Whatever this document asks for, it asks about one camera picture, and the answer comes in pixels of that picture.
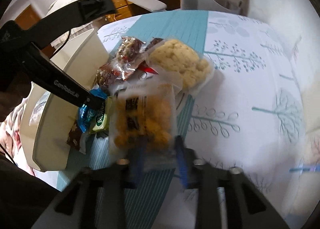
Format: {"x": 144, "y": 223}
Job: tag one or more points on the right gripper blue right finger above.
{"x": 185, "y": 162}

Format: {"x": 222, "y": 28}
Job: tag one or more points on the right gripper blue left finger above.
{"x": 136, "y": 158}

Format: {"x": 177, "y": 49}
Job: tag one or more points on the orange crab roe snack bag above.
{"x": 143, "y": 116}

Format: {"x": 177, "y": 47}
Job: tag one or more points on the blue foil snack packet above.
{"x": 86, "y": 115}

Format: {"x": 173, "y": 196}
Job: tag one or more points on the green small snack packet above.
{"x": 102, "y": 119}

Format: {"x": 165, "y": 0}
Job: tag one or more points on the dark red snack packet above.
{"x": 77, "y": 139}

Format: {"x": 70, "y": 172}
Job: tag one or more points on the red white small packet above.
{"x": 143, "y": 72}

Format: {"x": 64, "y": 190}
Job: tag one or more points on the pink bed blanket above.
{"x": 11, "y": 145}

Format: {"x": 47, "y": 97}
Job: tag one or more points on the clear red date bag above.
{"x": 114, "y": 71}

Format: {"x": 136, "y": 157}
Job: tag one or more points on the clear nut mix bag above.
{"x": 129, "y": 49}

